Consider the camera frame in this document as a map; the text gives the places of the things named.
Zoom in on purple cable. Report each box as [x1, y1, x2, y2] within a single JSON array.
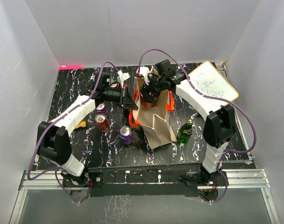
[[137, 49, 258, 203], [27, 61, 119, 181]]

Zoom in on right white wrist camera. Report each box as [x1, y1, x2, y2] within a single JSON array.
[[136, 66, 153, 85]]

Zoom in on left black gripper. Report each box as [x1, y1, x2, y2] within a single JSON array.
[[103, 86, 139, 110]]

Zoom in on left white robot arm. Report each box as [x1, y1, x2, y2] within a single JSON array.
[[37, 71, 138, 186]]

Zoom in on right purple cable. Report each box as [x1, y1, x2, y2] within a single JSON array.
[[137, 49, 258, 203]]

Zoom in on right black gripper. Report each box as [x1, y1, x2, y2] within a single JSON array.
[[140, 73, 166, 103]]

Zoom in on white board wooden frame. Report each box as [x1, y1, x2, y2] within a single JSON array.
[[188, 61, 239, 101]]

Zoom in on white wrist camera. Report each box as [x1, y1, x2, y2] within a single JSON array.
[[136, 66, 153, 85], [117, 70, 130, 88]]

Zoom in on beige canvas bag orange handles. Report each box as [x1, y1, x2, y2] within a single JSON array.
[[128, 67, 177, 149]]

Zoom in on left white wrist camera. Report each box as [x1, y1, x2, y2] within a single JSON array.
[[117, 70, 130, 88]]

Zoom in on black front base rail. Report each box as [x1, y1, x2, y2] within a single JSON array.
[[62, 163, 228, 197]]

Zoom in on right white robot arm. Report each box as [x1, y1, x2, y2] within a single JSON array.
[[175, 61, 239, 185]]

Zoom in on purple soda can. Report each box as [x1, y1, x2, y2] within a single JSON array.
[[119, 126, 133, 145], [95, 103, 109, 119]]

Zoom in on purple soda can front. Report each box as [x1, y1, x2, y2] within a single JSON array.
[[119, 126, 133, 145]]

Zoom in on pink marker strip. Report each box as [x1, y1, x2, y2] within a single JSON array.
[[59, 65, 82, 70]]

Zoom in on green glass bottle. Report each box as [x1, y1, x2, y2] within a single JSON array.
[[177, 119, 193, 143]]

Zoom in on purple soda can left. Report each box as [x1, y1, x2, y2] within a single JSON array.
[[95, 103, 109, 119]]

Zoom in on yellow bow-shaped sponge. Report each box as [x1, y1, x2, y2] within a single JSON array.
[[75, 121, 87, 130]]

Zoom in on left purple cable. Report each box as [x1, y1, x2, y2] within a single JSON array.
[[27, 61, 119, 181]]

